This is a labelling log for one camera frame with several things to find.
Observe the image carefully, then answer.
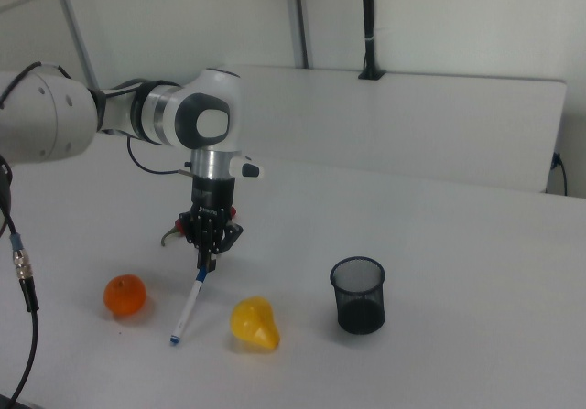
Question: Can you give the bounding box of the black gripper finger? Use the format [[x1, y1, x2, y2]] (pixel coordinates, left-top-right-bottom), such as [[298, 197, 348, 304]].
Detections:
[[175, 211, 208, 271], [204, 219, 244, 274]]

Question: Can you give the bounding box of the white marker pen blue cap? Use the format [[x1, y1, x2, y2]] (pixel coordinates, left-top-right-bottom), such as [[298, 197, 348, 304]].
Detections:
[[168, 264, 212, 347]]

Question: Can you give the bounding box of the red chili pepper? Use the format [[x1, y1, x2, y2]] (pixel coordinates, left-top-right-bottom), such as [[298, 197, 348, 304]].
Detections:
[[159, 206, 239, 248]]

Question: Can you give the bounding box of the white table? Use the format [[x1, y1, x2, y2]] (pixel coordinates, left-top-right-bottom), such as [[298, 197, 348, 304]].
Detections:
[[218, 63, 570, 196]]

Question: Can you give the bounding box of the black cable with metal connector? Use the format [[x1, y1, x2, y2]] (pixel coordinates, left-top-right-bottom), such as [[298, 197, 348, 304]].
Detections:
[[0, 152, 43, 409]]

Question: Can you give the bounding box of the grey aluminium frame post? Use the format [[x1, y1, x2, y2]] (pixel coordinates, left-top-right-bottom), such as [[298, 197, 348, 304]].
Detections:
[[49, 0, 101, 91], [282, 0, 314, 70]]

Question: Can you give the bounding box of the black clamped camera pole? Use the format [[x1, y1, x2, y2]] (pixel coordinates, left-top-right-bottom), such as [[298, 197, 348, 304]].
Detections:
[[357, 0, 386, 81]]

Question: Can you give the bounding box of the blue wall cable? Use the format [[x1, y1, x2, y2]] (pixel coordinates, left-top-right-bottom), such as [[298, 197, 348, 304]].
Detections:
[[548, 151, 570, 197]]

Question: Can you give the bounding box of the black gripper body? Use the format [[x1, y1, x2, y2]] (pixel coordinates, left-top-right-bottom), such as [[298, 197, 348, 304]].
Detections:
[[189, 176, 238, 221]]

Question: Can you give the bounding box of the yellow pear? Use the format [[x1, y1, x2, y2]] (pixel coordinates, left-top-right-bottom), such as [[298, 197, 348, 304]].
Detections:
[[229, 295, 281, 350]]

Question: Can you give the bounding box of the orange fruit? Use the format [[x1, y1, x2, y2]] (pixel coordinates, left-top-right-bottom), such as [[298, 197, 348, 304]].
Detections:
[[103, 274, 147, 317]]

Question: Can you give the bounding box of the black mesh pen cup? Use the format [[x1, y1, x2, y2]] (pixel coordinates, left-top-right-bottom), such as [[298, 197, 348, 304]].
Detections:
[[330, 255, 387, 336]]

